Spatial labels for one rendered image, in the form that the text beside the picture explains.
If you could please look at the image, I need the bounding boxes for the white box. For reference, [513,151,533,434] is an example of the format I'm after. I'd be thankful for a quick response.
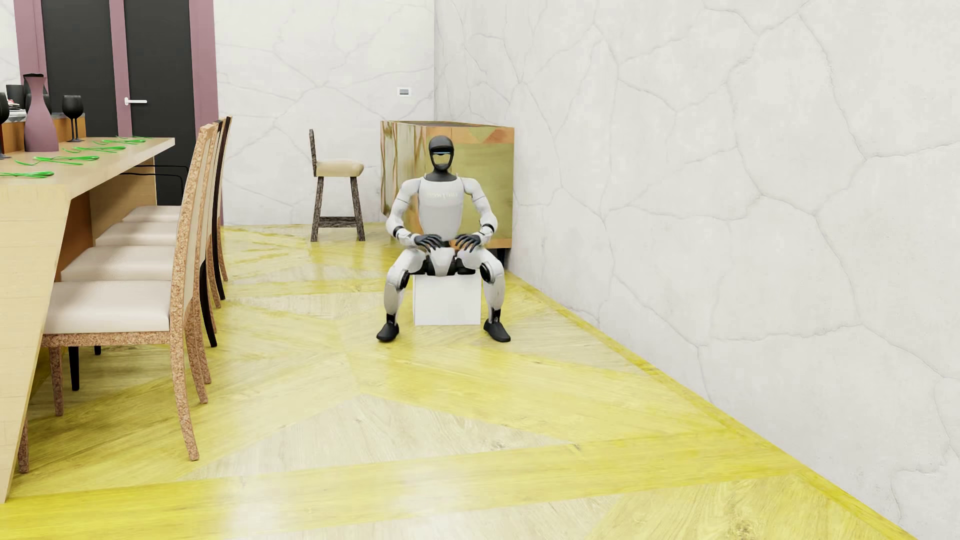
[412,271,483,327]

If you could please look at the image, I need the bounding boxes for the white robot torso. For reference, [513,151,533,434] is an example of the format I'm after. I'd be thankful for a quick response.
[416,174,468,276]

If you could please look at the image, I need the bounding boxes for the white left robot leg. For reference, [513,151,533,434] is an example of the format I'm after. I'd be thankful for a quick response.
[456,247,513,344]

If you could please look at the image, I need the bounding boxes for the white robot leg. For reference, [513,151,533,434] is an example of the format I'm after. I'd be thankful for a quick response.
[375,247,434,344]
[456,247,513,344]

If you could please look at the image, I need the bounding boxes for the white right robot leg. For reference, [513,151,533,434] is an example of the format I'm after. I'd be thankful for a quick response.
[375,247,434,344]

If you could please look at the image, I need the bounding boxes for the gold mirrored cabinet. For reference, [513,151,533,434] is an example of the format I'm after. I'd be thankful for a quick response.
[380,120,516,251]

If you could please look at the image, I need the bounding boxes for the black robot head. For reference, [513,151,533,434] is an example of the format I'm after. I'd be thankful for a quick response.
[428,135,456,182]

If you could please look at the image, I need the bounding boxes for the wooden bar stool cream seat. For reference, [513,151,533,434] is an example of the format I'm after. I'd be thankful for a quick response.
[308,129,367,243]

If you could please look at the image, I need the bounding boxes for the black-legged dining chair cream seat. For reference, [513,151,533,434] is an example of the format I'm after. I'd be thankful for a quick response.
[60,121,224,392]
[122,116,233,301]

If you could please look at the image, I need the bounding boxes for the cork dining chair cream seat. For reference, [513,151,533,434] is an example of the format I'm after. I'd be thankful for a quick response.
[41,123,219,462]
[95,120,226,310]

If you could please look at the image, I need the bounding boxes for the light wooden dining table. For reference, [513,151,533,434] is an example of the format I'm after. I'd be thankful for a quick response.
[0,136,177,502]

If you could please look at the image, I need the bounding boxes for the pink vase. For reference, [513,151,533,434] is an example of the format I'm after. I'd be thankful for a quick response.
[22,73,60,153]

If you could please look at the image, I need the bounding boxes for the brown wooden sideboard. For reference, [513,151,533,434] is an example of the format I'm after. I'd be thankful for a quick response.
[0,112,87,156]

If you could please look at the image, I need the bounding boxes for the black door panel with handle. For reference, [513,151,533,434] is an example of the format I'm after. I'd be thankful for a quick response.
[123,0,197,206]

